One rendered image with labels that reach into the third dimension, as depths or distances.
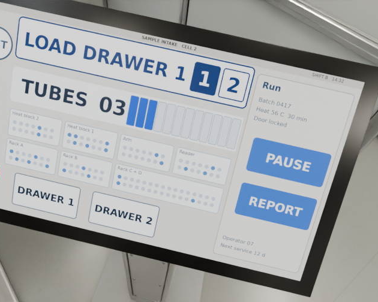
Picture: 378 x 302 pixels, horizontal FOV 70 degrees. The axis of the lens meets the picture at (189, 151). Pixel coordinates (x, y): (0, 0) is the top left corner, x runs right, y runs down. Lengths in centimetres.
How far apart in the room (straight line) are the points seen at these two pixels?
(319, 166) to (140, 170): 23
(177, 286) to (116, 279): 27
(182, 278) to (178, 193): 102
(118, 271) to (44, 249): 38
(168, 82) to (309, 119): 18
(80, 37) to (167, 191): 22
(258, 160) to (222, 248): 13
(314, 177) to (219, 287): 110
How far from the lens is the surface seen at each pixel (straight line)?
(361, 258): 181
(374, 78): 40
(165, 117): 35
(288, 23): 107
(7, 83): 43
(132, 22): 37
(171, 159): 35
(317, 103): 37
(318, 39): 102
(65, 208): 41
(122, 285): 135
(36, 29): 41
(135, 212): 38
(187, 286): 136
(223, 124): 34
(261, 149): 35
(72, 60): 39
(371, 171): 226
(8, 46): 43
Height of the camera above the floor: 135
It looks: 50 degrees down
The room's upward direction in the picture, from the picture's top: 11 degrees clockwise
